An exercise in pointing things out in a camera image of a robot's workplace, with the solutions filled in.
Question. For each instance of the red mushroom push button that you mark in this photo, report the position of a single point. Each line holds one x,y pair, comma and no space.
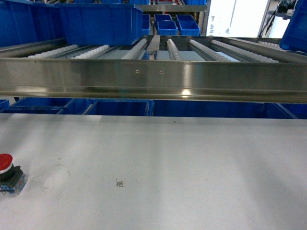
12,178

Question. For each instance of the steel roller shelf rack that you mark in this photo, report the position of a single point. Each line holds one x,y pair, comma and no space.
158,67

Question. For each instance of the large blue bin left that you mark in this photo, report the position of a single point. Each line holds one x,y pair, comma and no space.
24,21

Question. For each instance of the large blue bin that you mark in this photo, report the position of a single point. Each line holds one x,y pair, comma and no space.
24,21
295,36

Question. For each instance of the large blue bin right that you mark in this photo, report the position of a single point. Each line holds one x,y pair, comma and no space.
295,36

